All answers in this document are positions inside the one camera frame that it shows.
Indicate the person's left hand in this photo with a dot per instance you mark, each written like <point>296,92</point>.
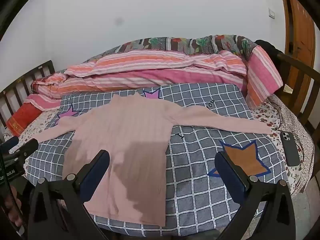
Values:
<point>13,205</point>

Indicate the wooden door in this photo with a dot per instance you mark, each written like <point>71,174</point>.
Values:
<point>302,42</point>

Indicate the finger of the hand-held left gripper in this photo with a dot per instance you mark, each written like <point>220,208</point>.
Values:
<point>23,151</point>
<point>8,145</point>

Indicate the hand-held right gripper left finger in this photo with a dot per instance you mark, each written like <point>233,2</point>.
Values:
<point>96,171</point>

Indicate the grey checked star blanket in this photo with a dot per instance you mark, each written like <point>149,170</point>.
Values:
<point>200,192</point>

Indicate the pink ribbed sweater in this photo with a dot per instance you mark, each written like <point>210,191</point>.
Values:
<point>130,132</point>

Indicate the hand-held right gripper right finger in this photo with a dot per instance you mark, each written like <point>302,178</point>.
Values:
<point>228,171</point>

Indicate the floral patchwork quilt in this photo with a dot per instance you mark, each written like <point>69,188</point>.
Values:
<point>200,43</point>

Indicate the floral bedsheet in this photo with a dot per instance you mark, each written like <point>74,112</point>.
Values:
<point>273,111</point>

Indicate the red pillow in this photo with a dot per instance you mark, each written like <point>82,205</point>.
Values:
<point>23,120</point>

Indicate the pink orange striped quilt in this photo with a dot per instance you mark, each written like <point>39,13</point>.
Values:
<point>160,72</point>

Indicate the smartphone in dark case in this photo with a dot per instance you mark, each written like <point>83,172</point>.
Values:
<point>290,150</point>

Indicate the dark wooden headboard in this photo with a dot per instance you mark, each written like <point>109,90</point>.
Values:
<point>15,87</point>

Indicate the white wall switch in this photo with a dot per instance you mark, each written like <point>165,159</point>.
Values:
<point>271,13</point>

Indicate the black garment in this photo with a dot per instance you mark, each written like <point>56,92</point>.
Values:
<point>268,47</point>

